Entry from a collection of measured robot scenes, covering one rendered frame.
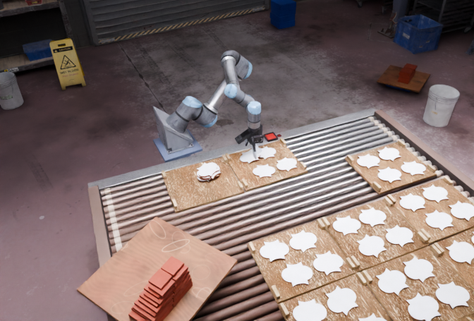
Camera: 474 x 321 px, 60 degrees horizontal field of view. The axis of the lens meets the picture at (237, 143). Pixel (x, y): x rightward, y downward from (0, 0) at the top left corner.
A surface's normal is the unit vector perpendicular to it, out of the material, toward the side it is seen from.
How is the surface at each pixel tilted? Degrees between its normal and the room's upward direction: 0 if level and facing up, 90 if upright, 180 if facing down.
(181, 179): 0
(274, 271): 0
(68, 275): 0
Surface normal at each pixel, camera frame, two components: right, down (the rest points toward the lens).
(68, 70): 0.37, 0.36
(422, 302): -0.03, -0.80
